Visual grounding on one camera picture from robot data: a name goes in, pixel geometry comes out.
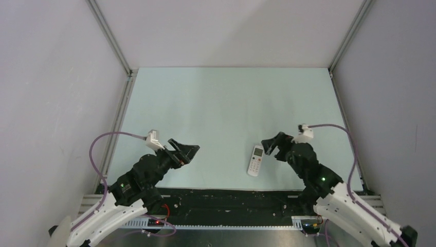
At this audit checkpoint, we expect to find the aluminium frame post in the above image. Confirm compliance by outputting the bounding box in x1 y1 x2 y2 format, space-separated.
328 0 376 79
86 0 138 178

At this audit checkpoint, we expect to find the white remote control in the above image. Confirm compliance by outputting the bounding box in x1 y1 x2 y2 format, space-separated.
247 145 265 177

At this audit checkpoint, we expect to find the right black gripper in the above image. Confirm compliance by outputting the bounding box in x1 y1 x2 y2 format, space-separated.
261 131 305 179

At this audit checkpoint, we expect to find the left aluminium frame post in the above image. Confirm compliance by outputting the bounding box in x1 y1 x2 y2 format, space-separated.
86 0 138 178

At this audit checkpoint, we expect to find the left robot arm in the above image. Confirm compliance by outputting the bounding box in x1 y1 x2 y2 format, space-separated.
48 138 200 246

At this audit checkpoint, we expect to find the right aluminium frame post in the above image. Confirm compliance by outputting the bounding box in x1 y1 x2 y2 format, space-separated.
328 0 376 79

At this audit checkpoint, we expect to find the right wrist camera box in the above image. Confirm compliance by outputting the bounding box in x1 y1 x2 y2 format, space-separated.
292 124 314 144

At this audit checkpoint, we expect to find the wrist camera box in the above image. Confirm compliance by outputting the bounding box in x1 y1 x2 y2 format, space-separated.
145 130 165 152
292 124 314 144

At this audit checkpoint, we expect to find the left controller board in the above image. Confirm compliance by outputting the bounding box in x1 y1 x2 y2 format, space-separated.
147 218 165 227

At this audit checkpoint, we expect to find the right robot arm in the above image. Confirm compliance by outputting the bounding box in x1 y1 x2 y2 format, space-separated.
261 132 417 246

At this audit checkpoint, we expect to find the controller board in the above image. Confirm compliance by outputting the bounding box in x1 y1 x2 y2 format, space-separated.
147 218 165 227
301 223 323 235

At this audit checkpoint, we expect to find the right controller board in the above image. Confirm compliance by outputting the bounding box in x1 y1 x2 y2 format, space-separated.
301 223 323 235

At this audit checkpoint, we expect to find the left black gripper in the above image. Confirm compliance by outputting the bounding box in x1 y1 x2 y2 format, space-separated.
148 138 199 188

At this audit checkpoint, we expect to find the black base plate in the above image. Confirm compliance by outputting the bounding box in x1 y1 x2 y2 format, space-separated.
95 184 333 227

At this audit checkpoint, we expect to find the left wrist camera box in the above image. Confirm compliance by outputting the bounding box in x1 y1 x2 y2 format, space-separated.
145 130 165 152

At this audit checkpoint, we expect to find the aluminium frame rail front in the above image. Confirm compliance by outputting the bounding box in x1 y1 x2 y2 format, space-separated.
79 194 387 231

